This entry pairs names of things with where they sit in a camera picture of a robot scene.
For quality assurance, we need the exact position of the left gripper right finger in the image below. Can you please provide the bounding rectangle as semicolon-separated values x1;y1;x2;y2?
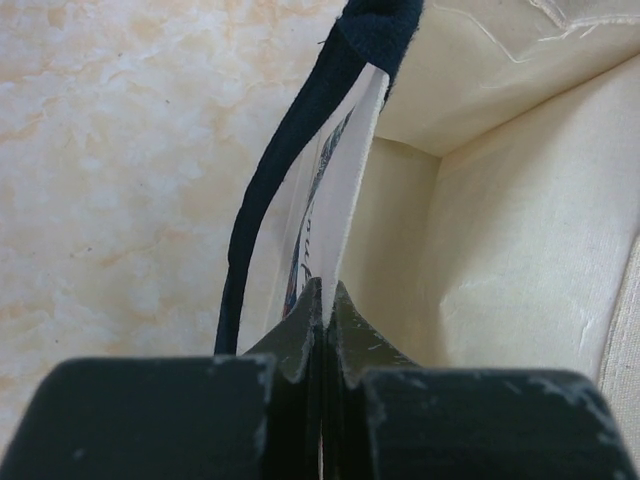
324;286;634;479

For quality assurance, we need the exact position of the beige canvas tote bag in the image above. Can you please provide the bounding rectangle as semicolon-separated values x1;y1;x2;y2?
214;0;640;401

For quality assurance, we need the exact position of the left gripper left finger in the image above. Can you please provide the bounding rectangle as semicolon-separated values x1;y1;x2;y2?
27;280;322;479

